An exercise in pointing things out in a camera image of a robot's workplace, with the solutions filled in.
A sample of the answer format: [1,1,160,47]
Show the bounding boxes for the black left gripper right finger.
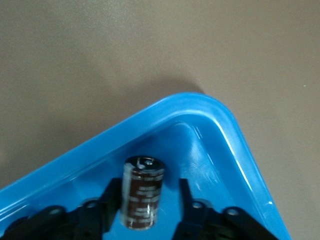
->
[172,178,276,240]

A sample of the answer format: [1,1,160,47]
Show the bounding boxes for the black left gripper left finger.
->
[0,177,124,240]

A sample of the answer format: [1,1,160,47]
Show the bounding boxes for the small dark printed capacitor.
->
[121,155,165,230]

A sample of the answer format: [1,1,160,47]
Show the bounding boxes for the blue plastic tray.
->
[0,92,293,240]

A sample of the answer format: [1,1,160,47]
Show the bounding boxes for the brown table cover sheet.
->
[0,0,320,240]

